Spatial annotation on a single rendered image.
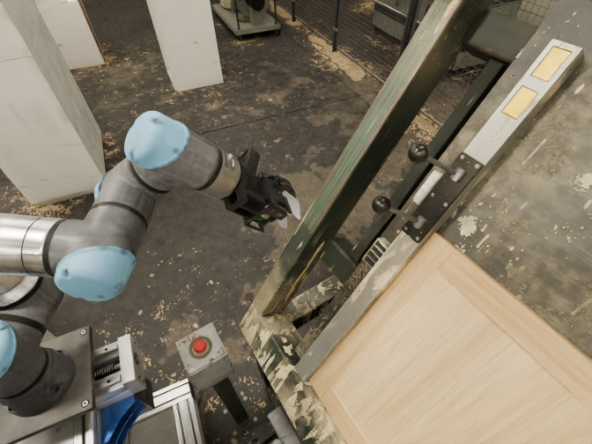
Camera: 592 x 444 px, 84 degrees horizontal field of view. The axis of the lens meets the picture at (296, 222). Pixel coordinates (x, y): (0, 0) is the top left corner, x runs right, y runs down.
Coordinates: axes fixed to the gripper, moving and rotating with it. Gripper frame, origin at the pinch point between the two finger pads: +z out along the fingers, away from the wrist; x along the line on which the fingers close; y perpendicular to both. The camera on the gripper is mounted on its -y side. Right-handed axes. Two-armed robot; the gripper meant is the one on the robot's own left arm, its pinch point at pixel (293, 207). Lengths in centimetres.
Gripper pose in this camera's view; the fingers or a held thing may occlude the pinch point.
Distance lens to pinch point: 70.2
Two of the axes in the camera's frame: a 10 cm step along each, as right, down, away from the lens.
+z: 5.8, 2.8, 7.7
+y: 2.8, 8.1, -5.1
